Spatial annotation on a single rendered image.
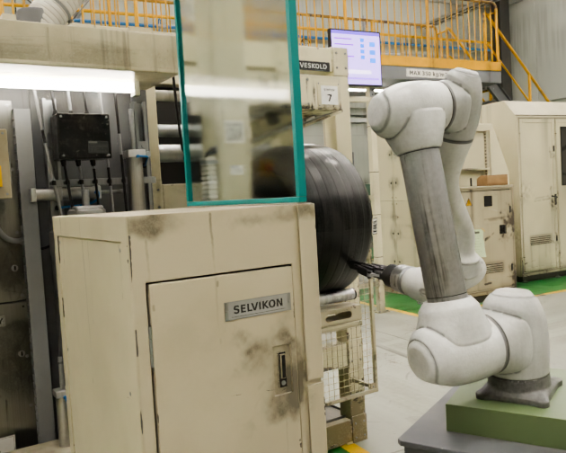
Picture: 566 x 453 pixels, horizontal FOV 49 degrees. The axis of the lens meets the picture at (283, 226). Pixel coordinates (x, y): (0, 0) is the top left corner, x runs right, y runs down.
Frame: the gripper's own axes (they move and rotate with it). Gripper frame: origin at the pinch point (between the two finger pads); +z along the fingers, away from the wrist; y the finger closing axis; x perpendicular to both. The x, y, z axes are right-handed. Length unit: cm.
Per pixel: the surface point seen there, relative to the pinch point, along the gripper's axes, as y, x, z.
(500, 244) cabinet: -425, 76, 263
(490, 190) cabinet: -414, 16, 272
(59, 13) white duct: 82, -84, 59
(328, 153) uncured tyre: -0.5, -37.9, 18.7
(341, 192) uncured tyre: 3.8, -25.0, 4.9
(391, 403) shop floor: -110, 115, 95
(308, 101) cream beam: -16, -58, 54
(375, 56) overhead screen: -294, -120, 329
